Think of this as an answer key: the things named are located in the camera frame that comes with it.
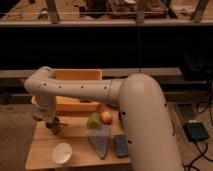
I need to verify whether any peach toy fruit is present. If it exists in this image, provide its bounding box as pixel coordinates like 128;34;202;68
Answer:
101;111;113;124

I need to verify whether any yellow plastic bin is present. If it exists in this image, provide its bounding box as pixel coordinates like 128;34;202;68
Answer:
31;68;103;112

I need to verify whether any blue sponge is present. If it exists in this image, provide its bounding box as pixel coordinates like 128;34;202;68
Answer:
113;135;129;158

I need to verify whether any green cylindrical toy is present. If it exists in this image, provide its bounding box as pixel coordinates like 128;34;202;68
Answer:
87;113;101;129

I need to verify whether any black cable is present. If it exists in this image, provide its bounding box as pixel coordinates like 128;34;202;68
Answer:
181;101;213;171

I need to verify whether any small metal cup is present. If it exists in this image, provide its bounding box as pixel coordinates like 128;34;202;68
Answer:
46;117;61;135

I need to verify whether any silver metal fork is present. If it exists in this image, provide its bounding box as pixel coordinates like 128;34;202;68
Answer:
56;122;68;127

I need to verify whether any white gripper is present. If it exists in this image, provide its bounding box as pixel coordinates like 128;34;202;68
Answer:
31;109;55;123

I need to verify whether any grey triangular cloth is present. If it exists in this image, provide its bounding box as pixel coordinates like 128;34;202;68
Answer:
88;125;111;159

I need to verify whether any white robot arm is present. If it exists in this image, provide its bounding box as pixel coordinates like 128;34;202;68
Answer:
24;66;184;171

